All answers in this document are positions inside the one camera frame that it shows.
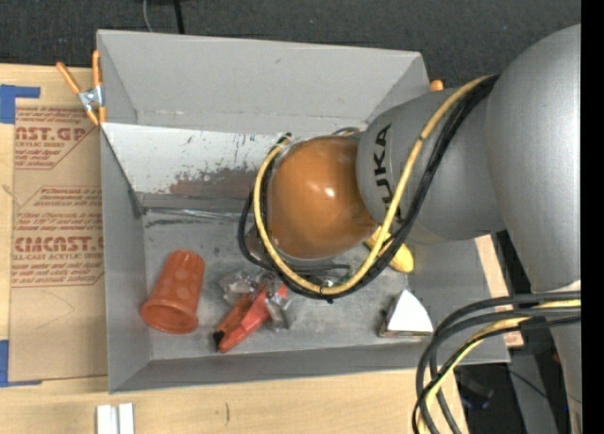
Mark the clear glass thing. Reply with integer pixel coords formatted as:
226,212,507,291
218,270,293,332

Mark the orange-red spring clamp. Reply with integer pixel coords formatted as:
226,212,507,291
212,283,290,354

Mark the yellow toy banana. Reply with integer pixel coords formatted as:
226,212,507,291
363,232,415,274

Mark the white wedge box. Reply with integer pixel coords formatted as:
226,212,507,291
377,289,435,340

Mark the orange plastic cup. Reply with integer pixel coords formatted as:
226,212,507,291
139,249,207,335

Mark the grey metal bin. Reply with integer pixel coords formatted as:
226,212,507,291
95,29,513,394

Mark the brown cardboard board red print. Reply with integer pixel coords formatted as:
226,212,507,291
0,62,109,387

